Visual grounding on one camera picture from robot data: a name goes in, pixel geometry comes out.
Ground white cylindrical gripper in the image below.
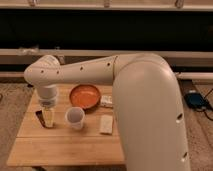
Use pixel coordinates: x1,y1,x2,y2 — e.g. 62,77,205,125
36,85,58,128

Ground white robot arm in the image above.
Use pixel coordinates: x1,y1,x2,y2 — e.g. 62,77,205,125
24,53,191,171

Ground white plastic cup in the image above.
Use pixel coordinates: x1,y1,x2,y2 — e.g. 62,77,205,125
65,107,85,130

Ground orange bowl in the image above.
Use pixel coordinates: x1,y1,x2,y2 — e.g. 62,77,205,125
69,85,101,110

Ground white flat packet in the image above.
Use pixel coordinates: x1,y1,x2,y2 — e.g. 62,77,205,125
100,115,113,134

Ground small white wrapper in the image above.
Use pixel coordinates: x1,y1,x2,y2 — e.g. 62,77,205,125
100,95,113,108

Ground blue device on floor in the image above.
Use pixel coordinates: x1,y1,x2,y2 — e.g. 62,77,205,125
184,91,206,109

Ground black cable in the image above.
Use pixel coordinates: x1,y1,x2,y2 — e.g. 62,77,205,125
195,87,213,122

